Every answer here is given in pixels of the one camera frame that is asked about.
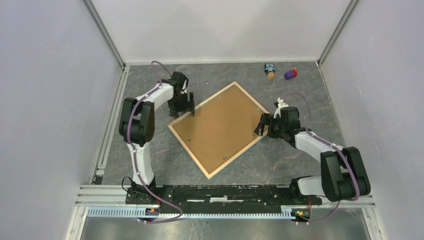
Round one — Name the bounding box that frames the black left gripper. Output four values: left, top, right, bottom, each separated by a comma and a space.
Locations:
169, 92, 196, 120

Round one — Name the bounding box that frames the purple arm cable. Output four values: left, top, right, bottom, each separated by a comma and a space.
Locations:
278, 92, 361, 226
126, 60, 184, 225

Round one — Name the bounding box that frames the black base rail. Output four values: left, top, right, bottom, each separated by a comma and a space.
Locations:
125, 185, 315, 214

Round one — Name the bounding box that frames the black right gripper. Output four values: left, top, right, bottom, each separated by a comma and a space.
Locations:
253, 113, 286, 139

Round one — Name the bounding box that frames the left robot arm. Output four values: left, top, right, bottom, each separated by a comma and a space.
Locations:
119, 71, 195, 204

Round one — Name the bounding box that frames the wooden picture frame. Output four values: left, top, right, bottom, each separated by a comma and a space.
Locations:
167, 81, 271, 180

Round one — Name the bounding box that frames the brown cardboard backing board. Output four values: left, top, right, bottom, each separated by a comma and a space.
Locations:
172, 85, 268, 175

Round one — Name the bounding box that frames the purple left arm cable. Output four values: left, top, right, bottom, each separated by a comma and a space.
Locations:
126, 60, 184, 225

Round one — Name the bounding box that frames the light blue toothed strip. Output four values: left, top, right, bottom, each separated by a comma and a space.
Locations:
86, 206, 294, 220

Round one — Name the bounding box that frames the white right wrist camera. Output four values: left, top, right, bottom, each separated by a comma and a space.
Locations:
273, 97, 289, 119

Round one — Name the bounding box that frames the small wooden cube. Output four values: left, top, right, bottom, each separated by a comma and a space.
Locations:
266, 72, 276, 81

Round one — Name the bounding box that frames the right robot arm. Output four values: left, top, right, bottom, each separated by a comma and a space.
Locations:
254, 106, 371, 204

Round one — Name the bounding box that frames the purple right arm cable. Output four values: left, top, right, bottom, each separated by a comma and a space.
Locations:
278, 92, 361, 226

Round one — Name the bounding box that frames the purple and red block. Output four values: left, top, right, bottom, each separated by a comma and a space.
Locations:
284, 69, 298, 80

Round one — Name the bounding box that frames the blue owl toy block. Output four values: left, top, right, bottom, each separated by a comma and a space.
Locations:
264, 63, 276, 74

